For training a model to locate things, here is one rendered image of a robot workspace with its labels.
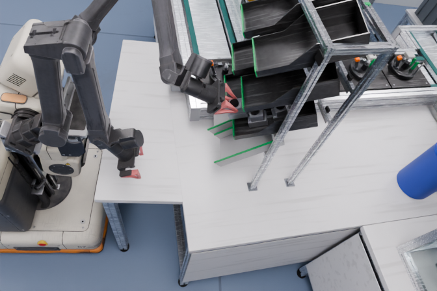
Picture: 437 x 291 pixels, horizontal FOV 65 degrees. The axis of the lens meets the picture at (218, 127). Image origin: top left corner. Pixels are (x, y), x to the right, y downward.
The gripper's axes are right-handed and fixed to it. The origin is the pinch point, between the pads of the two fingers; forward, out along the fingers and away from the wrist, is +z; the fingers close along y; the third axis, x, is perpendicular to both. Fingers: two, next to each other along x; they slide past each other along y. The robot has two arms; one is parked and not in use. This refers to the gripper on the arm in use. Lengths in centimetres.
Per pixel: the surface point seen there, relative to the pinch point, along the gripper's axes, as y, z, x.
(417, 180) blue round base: -9, 88, -11
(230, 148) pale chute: -3.3, 13.4, 20.6
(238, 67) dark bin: 9.5, -3.9, -7.1
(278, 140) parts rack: -11.7, 13.5, -5.5
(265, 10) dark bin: 16.9, -7.6, -25.5
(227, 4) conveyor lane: 95, 18, 29
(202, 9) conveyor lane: 94, 8, 39
